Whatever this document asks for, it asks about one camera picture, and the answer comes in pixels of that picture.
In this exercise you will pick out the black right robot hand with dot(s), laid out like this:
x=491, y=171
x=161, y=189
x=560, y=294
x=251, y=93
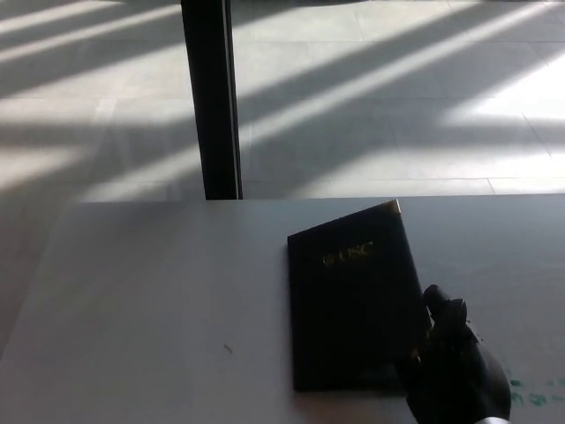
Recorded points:
x=459, y=371

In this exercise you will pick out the black USC diary gold corners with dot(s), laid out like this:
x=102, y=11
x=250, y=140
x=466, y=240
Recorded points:
x=353, y=309

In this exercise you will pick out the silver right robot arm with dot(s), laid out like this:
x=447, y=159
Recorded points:
x=485, y=420

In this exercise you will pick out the black window frame post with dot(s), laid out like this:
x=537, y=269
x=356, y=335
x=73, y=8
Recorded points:
x=209, y=97

